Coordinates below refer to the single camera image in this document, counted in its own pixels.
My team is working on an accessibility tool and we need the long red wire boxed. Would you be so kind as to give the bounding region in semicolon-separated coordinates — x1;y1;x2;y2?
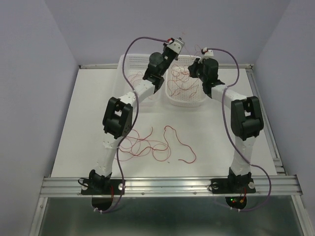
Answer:
166;61;201;98

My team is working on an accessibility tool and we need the red white twisted wire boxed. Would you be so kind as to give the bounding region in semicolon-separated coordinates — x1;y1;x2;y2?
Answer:
181;31;205;59

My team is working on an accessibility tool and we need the red wire bundle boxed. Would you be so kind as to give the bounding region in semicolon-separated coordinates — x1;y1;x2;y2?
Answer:
119;126;172;163

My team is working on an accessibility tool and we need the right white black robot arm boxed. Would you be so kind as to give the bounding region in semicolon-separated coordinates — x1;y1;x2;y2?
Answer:
188;58;264;194

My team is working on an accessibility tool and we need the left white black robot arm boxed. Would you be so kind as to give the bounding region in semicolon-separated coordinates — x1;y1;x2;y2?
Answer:
86;39;184;195

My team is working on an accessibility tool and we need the white perforated plastic basket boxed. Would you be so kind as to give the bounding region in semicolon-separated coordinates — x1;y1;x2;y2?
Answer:
165;55;206;107

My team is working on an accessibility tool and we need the translucent white perforated basket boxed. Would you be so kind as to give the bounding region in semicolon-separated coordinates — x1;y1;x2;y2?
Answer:
113;54;150;97

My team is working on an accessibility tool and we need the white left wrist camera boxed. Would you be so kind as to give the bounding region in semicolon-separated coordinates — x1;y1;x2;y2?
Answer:
165;38;185;55

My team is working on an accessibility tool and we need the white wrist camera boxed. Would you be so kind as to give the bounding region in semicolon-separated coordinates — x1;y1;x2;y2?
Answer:
165;38;185;55
198;47;214;63

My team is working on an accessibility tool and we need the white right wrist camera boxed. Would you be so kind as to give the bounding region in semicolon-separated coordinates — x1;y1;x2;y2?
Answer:
198;47;214;63

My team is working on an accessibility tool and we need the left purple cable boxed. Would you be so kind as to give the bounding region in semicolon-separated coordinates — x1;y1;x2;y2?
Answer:
93;36;170;214

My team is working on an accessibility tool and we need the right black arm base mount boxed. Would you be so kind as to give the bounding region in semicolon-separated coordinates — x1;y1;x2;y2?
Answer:
208;175;256;194

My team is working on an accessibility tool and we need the aluminium right side rail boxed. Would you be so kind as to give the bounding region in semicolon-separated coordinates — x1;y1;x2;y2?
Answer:
246;68;287;176

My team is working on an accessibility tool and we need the aluminium rail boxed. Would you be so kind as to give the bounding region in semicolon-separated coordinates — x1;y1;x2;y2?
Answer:
246;68;287;176
40;176;303;198

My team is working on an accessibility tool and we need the aluminium front rail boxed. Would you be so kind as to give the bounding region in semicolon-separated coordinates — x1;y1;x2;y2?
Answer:
40;176;303;198

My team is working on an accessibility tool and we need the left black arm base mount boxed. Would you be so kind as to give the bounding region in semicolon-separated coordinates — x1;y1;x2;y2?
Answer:
77;178;125;195

